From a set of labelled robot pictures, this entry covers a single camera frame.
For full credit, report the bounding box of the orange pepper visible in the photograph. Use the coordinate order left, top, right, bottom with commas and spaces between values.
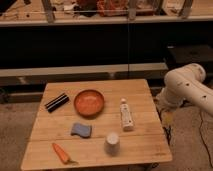
52, 143, 74, 164

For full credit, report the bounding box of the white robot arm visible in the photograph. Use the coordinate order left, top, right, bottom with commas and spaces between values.
156, 63, 213, 117

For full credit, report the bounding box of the orange ceramic bowl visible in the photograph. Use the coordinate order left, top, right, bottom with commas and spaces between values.
74, 89, 105, 117

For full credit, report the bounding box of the white tube bottle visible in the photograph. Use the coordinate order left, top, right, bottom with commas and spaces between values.
120, 98, 134, 131

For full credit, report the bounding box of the wooden table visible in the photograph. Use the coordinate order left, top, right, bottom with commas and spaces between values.
21, 79, 172, 171

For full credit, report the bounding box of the black striped box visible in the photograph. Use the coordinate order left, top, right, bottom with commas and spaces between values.
45, 93, 69, 113

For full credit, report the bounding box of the blue sponge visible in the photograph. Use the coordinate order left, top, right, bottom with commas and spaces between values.
71, 123, 92, 138

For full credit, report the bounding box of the white paper cup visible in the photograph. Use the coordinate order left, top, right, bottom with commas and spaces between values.
104, 132, 120, 156

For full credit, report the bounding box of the black box on right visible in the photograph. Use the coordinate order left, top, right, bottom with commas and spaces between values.
165, 45, 213, 71

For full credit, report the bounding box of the long shelf rail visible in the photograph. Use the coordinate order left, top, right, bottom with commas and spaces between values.
0, 62, 168, 77

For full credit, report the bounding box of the black cable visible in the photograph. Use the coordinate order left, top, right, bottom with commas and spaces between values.
198, 109, 213, 168

